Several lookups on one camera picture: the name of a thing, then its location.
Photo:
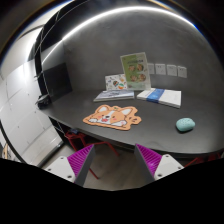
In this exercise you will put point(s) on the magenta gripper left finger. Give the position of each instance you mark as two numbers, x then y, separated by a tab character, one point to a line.
75	167

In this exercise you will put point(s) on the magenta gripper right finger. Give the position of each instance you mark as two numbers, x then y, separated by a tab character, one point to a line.
153	165

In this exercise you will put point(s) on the teal computer mouse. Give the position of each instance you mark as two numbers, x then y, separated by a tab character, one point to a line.
185	124

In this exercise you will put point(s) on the orange corgi mouse pad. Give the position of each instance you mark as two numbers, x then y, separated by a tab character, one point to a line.
115	117

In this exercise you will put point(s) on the red stool under table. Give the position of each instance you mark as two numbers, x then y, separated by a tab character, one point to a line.
74	137

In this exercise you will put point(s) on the white book with blue band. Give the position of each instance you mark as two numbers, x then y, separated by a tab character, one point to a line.
162	96

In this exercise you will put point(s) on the black device on table edge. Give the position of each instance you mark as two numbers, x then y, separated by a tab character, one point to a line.
43	101

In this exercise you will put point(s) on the grey flat book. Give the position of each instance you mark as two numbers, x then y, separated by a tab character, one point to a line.
114	95

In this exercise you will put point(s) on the black monitor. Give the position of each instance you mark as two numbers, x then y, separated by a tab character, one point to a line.
57	81

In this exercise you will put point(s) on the small illustrated standing card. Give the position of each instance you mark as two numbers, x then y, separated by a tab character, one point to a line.
116	82

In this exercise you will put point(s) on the green standing menu card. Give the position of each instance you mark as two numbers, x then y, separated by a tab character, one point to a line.
136	70

